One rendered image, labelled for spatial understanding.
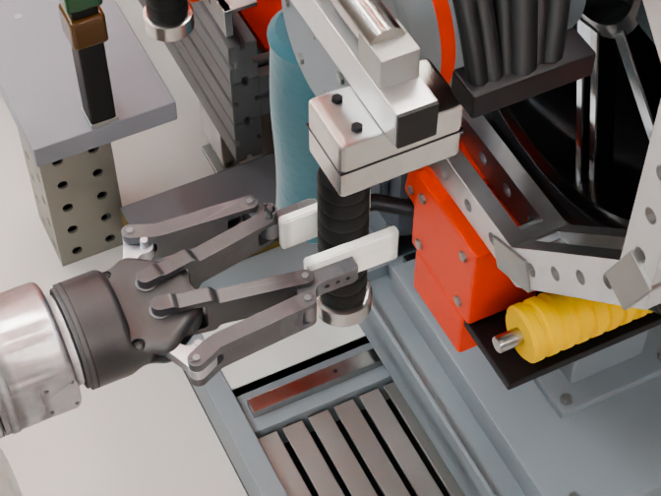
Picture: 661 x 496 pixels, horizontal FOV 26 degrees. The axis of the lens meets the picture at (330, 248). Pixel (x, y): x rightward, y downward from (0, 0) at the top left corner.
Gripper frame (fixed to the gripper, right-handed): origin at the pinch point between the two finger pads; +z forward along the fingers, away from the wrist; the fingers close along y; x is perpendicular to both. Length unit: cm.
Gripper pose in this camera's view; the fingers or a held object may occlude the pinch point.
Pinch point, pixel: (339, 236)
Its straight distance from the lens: 100.6
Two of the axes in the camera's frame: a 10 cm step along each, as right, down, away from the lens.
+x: 0.0, -6.3, -7.8
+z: 9.0, -3.4, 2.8
